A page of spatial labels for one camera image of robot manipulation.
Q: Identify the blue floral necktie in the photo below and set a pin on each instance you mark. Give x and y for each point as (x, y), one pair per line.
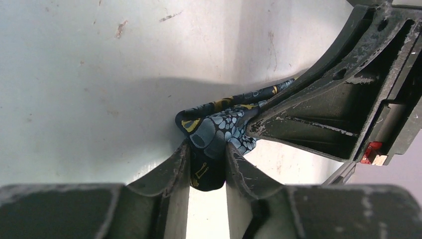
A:
(211, 126)

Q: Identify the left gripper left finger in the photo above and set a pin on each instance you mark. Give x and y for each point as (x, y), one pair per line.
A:
(154, 206)

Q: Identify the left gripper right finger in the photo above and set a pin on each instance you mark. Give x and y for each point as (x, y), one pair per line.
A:
(260, 207)

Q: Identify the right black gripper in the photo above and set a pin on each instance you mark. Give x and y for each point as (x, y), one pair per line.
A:
(361, 101)

